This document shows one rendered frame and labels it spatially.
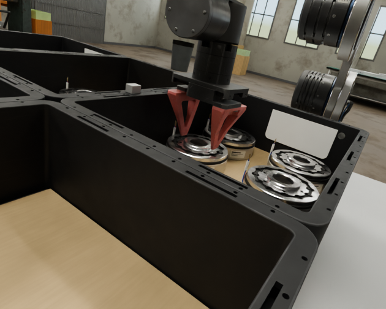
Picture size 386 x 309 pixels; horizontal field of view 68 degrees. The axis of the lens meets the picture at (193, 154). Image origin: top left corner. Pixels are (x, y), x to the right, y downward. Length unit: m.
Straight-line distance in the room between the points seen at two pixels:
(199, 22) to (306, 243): 0.25
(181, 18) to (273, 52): 10.60
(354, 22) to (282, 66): 10.06
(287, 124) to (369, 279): 0.31
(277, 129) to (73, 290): 0.47
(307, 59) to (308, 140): 10.13
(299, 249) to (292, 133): 0.43
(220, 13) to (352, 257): 0.50
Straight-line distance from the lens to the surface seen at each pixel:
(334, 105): 1.25
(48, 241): 0.30
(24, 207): 0.35
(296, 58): 10.75
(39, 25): 7.59
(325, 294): 0.53
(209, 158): 0.43
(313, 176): 0.48
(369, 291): 0.59
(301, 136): 0.59
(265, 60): 10.99
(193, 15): 0.35
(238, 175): 0.47
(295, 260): 0.17
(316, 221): 0.21
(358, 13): 0.80
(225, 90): 0.39
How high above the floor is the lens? 1.03
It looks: 23 degrees down
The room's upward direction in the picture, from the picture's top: 12 degrees clockwise
